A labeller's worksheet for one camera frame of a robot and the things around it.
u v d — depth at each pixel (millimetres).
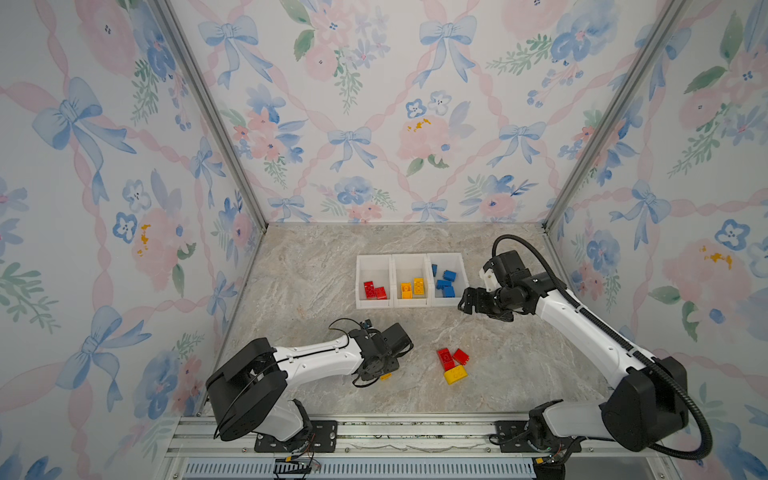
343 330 609
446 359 856
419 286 1006
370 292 978
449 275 1057
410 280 1023
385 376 792
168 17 691
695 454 390
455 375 830
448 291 988
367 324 797
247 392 422
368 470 702
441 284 1005
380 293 985
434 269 1034
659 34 718
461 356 876
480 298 732
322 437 744
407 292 973
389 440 748
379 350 620
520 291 583
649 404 404
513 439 721
